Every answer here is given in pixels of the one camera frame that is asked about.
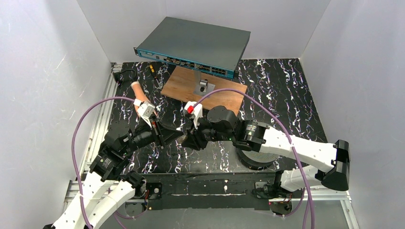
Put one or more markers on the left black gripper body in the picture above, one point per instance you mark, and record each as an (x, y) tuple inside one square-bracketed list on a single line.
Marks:
[(158, 134)]

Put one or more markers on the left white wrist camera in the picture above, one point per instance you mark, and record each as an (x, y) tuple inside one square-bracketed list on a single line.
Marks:
[(145, 111)]

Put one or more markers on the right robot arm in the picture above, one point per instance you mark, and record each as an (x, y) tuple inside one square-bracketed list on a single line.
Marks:
[(327, 164)]

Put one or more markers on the mannequin hand with nails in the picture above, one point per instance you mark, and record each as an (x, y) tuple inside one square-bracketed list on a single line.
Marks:
[(138, 92)]

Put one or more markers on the metal stand bracket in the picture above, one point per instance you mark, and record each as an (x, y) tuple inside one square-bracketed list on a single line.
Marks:
[(202, 86)]

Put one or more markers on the aluminium frame profile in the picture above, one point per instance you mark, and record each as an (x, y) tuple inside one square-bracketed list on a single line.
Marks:
[(73, 135)]

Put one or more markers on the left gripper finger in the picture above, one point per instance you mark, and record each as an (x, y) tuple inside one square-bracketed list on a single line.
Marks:
[(167, 124), (168, 136)]

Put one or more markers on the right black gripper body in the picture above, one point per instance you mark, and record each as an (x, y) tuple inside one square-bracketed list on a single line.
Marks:
[(192, 134)]

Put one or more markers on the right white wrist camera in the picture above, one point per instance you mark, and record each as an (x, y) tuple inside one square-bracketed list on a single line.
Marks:
[(195, 111)]

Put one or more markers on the grey ribbed round disc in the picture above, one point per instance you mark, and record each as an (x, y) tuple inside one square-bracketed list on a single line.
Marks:
[(256, 160)]

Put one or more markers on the yellow black screwdriver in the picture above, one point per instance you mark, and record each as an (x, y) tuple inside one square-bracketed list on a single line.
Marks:
[(155, 76)]

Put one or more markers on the black plug with cable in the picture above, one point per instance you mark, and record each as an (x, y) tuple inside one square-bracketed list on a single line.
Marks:
[(129, 75)]

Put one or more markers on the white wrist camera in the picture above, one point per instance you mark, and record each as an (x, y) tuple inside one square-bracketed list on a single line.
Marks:
[(195, 111), (145, 111)]

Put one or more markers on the wooden base board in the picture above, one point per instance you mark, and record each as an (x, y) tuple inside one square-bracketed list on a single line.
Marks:
[(181, 83)]

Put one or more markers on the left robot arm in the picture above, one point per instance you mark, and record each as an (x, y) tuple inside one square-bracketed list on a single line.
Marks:
[(105, 188)]

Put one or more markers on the grey teal network switch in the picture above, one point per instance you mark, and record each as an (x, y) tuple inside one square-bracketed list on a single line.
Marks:
[(195, 45)]

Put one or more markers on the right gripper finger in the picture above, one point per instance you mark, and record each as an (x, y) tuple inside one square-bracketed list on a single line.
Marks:
[(193, 141), (190, 127)]

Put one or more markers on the black front mounting rail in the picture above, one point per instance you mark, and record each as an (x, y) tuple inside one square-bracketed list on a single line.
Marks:
[(207, 190)]

